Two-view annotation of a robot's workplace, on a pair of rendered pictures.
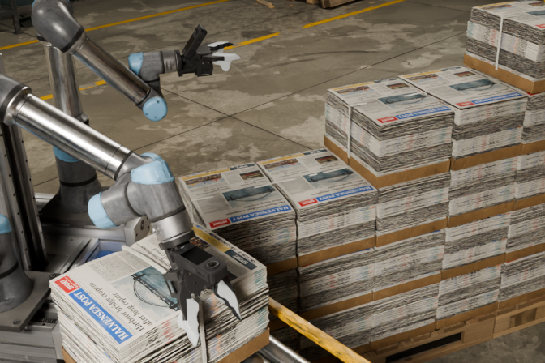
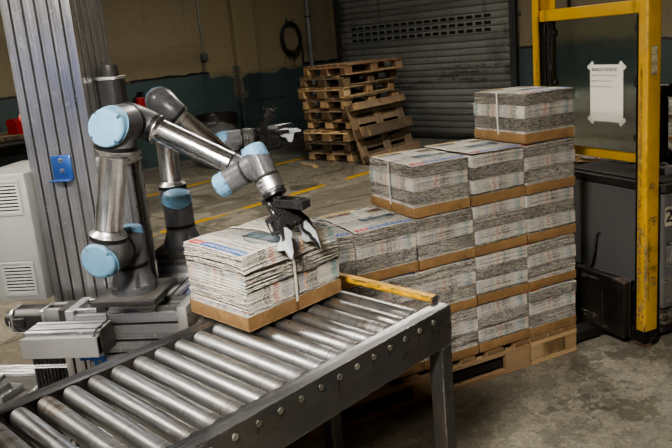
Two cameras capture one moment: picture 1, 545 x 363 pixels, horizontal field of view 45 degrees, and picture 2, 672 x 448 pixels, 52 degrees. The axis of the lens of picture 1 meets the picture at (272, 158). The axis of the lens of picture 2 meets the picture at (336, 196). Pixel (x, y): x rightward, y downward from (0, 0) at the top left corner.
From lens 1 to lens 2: 0.91 m
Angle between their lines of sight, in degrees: 14
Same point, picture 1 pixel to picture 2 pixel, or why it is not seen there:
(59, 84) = (165, 154)
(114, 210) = (231, 177)
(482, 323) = (519, 349)
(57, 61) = not seen: hidden behind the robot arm
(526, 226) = (541, 258)
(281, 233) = (342, 254)
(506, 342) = (542, 366)
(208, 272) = (298, 201)
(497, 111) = (500, 157)
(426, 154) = (449, 191)
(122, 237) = not seen: hidden behind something
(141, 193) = (249, 161)
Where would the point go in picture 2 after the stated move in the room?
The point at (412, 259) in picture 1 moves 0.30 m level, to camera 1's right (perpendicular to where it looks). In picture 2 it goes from (450, 283) to (518, 276)
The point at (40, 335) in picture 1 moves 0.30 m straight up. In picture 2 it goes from (167, 312) to (154, 224)
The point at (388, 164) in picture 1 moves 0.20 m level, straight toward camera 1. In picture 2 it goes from (421, 198) to (420, 210)
